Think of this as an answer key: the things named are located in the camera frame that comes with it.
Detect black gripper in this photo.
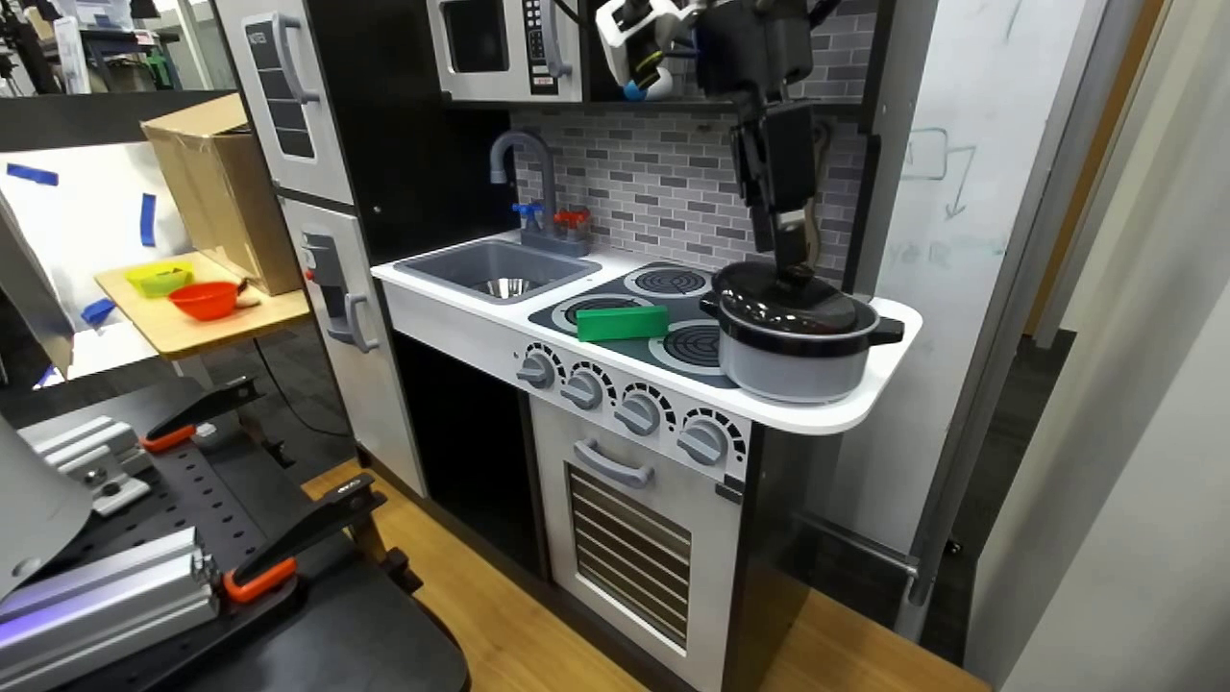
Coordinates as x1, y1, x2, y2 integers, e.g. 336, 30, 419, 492
729, 98, 829, 280

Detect black pot lid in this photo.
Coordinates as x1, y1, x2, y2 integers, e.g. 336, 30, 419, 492
713, 261, 878, 340

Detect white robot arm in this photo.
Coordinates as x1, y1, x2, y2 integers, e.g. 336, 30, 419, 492
700, 0, 829, 283

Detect grey toy cooking pot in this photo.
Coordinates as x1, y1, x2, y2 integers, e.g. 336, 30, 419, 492
716, 303, 902, 406

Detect green rectangular block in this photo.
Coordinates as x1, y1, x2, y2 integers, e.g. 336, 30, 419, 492
578, 307, 670, 340

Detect grey toy faucet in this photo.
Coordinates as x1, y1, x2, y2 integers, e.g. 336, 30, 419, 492
490, 128, 596, 258

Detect toy kitchen play set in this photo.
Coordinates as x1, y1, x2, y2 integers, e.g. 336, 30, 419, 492
210, 0, 924, 692

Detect small metal bowl in sink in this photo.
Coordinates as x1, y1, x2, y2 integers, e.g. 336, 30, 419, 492
485, 275, 529, 303

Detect toy microwave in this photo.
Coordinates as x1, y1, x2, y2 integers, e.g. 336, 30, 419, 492
427, 0, 586, 103

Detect black orange clamp lower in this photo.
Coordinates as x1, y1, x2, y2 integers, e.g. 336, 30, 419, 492
219, 471, 383, 607

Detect black orange clamp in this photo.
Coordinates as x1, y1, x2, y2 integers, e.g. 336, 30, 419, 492
142, 376, 259, 452
219, 471, 383, 607

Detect cardboard box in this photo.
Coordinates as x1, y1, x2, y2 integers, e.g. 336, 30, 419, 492
142, 92, 300, 296

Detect orange bowl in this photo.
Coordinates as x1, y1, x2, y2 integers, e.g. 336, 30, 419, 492
174, 280, 246, 324

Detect black orange clamp upper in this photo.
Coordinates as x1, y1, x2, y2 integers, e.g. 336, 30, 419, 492
142, 376, 259, 452

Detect green yellow tray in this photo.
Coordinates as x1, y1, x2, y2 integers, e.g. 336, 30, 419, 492
127, 258, 198, 298

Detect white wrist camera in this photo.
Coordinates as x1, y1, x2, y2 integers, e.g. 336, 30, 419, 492
596, 0, 705, 98

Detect aluminium extrusion rail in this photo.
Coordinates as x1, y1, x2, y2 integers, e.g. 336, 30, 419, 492
0, 526, 219, 692

